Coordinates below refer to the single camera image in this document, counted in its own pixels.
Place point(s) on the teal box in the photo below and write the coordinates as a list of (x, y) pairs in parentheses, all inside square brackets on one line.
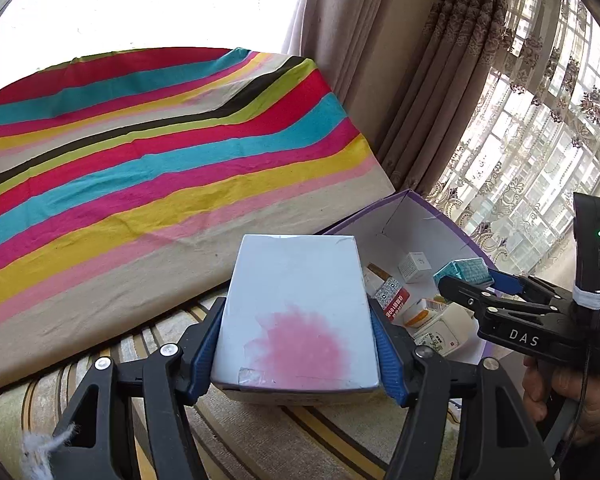
[(462, 270)]

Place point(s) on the purple cardboard box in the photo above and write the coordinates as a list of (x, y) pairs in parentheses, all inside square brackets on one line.
[(410, 220)]

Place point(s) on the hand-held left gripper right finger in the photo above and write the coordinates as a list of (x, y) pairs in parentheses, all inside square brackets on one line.
[(387, 360)]

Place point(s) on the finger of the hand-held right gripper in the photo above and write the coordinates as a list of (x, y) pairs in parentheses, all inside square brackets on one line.
[(505, 282), (465, 292)]

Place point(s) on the white box orange label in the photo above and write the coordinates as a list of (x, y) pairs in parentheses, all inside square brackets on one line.
[(377, 275), (422, 312)]

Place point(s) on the floral lace curtain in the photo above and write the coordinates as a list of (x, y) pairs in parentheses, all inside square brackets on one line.
[(530, 110)]

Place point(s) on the red tissue pack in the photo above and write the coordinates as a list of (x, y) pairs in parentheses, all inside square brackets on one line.
[(392, 302)]

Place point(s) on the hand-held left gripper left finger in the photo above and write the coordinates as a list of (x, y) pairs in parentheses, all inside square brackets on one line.
[(207, 355)]

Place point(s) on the beige curtain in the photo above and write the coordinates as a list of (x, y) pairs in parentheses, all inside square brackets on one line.
[(360, 60)]

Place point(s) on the colourful striped cloth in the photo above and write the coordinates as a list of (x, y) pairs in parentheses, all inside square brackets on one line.
[(155, 160)]

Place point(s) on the white green medicine box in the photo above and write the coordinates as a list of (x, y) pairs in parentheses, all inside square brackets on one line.
[(445, 335)]

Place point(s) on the small white box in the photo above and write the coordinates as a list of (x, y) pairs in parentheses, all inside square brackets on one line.
[(414, 267)]

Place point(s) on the large white cardboard box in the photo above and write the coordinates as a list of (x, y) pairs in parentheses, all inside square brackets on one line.
[(290, 300)]

